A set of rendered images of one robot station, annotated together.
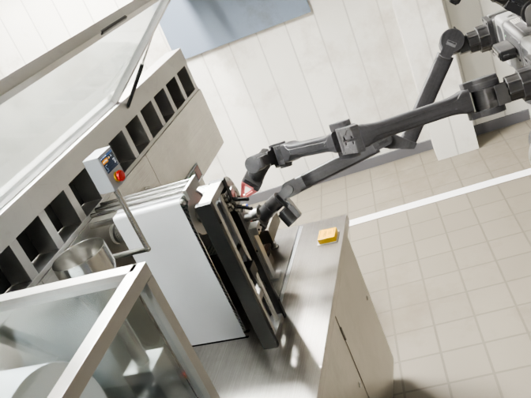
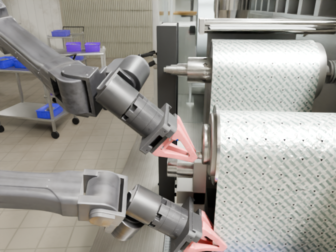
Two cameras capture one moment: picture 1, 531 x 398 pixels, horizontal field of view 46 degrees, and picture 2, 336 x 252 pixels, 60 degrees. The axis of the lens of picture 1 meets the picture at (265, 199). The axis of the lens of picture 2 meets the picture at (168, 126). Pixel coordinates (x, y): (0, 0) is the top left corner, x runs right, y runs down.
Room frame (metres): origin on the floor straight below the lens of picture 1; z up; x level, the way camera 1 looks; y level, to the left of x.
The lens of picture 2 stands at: (2.49, -0.12, 1.49)
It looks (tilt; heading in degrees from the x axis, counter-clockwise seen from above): 23 degrees down; 162
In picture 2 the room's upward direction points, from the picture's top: straight up
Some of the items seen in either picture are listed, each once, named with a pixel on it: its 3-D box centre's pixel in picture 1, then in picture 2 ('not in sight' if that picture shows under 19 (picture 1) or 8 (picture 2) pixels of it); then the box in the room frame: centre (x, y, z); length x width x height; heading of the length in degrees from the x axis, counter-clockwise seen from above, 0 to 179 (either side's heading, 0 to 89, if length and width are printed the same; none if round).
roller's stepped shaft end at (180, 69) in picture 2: not in sight; (175, 69); (1.79, 0.13, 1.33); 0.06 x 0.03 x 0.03; 68
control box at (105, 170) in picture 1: (107, 169); not in sight; (1.56, 0.34, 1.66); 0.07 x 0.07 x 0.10; 63
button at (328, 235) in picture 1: (327, 235); not in sight; (2.12, -0.17, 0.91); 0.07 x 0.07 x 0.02; 68
